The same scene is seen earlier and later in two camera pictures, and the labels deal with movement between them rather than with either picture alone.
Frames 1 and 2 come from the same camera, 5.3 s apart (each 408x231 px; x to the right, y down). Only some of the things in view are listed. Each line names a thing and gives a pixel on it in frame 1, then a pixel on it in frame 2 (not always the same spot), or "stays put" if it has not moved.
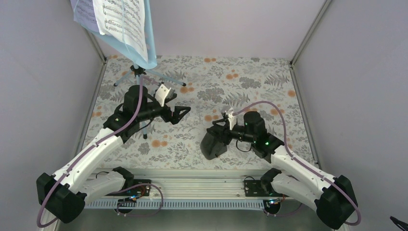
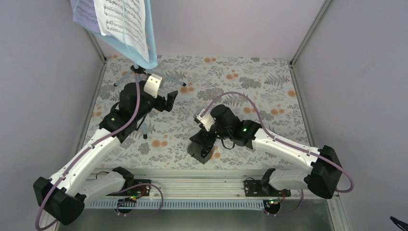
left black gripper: (175, 118) to (170, 97)
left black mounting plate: (142, 190) stays put
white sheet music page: (125, 21) stays put
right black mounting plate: (255, 188) stays put
